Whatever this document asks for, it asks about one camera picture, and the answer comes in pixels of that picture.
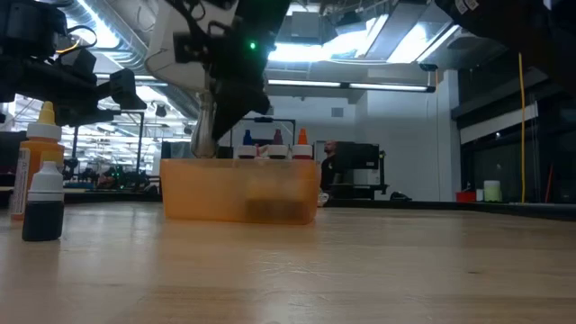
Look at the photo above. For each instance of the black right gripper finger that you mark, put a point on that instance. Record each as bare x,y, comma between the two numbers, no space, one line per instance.
245,102
222,126

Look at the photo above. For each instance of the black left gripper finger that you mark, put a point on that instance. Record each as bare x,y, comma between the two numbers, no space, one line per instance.
128,90
94,118

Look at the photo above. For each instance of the large blue food colouring bottle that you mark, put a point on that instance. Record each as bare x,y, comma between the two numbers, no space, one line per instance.
247,150

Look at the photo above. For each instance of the large yellow food colouring bottle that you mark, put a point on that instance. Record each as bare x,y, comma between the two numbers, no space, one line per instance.
38,150

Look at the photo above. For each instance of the large purple food colouring bottle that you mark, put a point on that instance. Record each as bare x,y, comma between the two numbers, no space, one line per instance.
277,150

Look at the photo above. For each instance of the orange translucent plastic bin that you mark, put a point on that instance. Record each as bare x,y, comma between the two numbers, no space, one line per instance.
202,193

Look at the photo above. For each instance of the large red food colouring bottle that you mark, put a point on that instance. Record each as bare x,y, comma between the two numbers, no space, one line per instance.
302,150

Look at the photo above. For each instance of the small black dropper bottle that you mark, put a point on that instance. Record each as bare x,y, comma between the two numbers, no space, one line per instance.
42,220

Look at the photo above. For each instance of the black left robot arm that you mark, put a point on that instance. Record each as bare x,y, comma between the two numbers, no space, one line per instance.
27,27

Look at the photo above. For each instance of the long ceiling light bar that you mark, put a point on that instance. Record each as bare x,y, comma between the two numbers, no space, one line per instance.
150,80
387,87

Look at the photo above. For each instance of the white shade silver table lamp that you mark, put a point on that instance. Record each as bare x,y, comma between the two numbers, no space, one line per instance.
159,49

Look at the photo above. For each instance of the black background monitor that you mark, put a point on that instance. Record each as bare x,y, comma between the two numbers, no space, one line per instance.
5,153

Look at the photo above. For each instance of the person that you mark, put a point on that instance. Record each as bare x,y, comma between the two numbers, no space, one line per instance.
328,171

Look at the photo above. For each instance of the clear crumpled plastic wrapper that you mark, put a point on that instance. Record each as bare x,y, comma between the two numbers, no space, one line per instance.
322,199

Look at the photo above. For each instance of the black monitor on stand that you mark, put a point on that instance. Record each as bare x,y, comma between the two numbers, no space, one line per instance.
360,157

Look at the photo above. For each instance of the small red bin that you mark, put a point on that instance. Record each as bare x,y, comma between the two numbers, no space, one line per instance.
465,197

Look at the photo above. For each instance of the pale green container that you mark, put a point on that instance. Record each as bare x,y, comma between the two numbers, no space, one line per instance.
492,192

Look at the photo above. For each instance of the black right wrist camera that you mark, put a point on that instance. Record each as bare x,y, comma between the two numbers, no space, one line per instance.
180,45

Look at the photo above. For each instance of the grey wall vent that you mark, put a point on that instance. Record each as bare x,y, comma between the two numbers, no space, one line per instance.
337,112

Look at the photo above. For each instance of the black ceiling camera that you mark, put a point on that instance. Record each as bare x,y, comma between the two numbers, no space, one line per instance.
427,67

